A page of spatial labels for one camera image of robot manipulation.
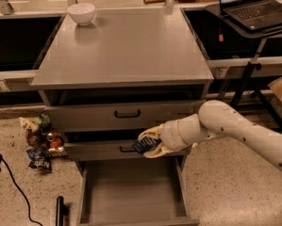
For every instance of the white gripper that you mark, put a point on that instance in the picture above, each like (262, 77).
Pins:
(169, 137)

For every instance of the blue rxbar snack bar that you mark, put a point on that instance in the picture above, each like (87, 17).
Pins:
(145, 144)

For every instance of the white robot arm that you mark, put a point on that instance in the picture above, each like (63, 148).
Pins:
(214, 119)

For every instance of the grey open bottom drawer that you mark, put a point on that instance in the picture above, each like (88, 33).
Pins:
(134, 192)

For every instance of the grey middle drawer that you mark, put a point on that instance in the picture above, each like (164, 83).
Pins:
(101, 150)

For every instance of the grey drawer cabinet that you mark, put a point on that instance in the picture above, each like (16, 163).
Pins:
(124, 56)

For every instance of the grey top drawer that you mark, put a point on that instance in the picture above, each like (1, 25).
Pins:
(104, 117)

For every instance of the pile of snack packets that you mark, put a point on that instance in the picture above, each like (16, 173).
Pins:
(40, 133)

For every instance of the dark blue snack bag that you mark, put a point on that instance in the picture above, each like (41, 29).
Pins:
(39, 159)

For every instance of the black laptop stand table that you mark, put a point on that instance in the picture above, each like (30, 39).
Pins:
(274, 106)

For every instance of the white bowl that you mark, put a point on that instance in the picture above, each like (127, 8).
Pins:
(82, 13)

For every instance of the black open laptop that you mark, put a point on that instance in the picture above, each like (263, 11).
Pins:
(253, 14)

